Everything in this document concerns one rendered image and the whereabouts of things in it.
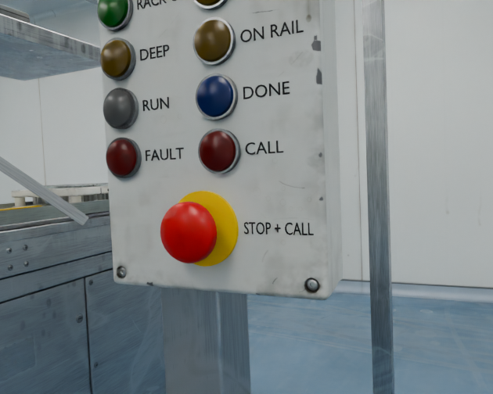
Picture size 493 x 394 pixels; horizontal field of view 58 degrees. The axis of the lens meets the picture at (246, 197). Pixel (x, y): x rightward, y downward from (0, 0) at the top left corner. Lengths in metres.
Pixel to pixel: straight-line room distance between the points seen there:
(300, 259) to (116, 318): 1.18
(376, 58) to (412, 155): 2.35
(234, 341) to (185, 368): 0.05
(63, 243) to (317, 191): 0.97
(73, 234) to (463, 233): 3.11
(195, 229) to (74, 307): 1.04
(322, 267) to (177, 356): 0.19
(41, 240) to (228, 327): 0.79
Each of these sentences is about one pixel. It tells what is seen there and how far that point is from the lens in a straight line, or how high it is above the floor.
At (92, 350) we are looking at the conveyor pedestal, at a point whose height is 0.56.
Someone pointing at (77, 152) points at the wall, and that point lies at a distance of 5.28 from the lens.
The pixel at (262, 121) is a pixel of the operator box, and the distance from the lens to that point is 0.29.
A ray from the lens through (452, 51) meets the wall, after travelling 3.87.
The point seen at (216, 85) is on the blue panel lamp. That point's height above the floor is 1.09.
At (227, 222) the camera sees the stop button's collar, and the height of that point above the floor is 1.00.
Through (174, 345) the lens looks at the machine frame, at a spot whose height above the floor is 0.88.
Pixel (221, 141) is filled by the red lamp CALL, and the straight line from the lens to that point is 0.29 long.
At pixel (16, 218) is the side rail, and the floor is 0.96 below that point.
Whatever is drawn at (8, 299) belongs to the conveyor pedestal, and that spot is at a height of 0.78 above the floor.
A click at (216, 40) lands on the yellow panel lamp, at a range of 0.31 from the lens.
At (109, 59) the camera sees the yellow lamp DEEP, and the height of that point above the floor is 1.12.
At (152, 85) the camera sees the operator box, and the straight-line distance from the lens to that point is 0.34.
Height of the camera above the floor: 1.04
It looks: 3 degrees down
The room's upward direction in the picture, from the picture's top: 2 degrees counter-clockwise
